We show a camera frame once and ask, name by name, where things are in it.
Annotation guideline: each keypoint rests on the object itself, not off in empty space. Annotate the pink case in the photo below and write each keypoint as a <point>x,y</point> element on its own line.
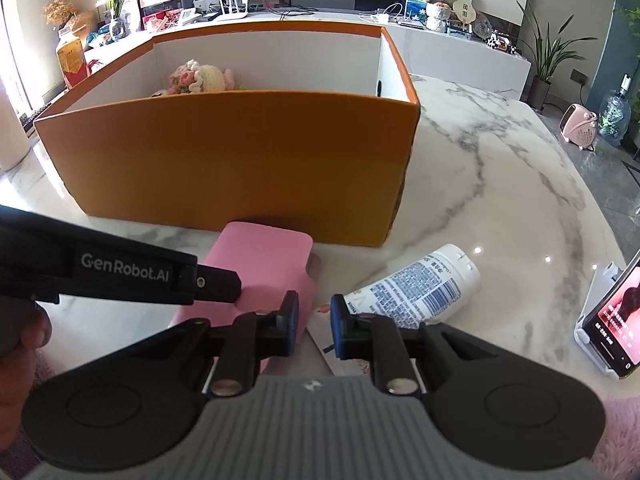
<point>265,255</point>

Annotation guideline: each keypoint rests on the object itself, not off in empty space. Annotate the pink space heater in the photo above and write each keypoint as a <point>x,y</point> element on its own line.
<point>577,127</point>

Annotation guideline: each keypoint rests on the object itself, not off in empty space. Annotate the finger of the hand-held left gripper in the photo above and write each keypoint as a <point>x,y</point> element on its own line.
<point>217,284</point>

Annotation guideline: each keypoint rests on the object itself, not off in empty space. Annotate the phone on white stand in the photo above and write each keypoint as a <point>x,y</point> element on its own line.
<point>602,280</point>

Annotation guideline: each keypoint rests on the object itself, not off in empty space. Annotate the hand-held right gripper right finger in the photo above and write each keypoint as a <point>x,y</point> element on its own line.
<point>339,327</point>

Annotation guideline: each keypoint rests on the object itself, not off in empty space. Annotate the white router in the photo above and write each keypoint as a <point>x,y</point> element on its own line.
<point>232,12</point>

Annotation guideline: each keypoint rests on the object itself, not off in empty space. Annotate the cream crochet doll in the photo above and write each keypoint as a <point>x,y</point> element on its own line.
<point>205,77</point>

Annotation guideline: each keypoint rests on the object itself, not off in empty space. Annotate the clear water jug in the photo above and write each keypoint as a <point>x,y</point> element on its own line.
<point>615,115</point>

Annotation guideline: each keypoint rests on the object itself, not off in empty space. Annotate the black keyboard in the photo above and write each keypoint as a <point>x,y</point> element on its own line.
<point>35,119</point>

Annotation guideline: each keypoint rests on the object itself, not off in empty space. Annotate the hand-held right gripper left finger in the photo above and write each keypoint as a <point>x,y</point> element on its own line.
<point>292,322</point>

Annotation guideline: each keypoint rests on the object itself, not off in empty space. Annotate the round paper fan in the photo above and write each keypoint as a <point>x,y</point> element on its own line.
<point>464,12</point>

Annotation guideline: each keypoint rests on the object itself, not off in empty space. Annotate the person's left hand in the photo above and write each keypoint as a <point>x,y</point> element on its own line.
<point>25,375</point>

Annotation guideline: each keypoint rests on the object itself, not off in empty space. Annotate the white long cabinet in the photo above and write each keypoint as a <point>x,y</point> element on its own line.
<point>460,55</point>

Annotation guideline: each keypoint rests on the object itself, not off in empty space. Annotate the dried yellow flowers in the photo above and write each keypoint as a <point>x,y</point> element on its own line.
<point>60,10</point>

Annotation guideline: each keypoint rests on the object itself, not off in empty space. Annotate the purple fuzzy cloth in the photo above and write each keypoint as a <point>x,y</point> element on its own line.
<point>620,435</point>

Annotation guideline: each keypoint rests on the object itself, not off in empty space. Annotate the white floor appliance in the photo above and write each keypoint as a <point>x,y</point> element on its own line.
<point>12,135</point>

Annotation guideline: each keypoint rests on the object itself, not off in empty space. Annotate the white paper sheet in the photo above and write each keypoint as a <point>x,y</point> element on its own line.
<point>320,345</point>

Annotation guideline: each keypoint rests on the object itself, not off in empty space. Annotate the amber bottle with red label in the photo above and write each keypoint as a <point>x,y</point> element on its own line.
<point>72,60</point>

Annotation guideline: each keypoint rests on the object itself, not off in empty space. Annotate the orange cardboard box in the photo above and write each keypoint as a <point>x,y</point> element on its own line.
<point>225,160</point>

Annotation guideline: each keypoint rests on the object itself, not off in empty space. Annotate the decorative plate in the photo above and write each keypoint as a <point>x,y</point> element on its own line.
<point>484,25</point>

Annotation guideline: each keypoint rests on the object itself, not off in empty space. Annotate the white tube with blue print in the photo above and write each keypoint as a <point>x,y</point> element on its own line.
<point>430,285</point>

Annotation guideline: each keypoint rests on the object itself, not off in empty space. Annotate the green plant in glass vase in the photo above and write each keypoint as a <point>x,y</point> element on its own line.
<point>117,10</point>

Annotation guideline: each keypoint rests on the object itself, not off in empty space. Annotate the potted green plant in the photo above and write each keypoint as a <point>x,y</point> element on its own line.
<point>547,55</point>

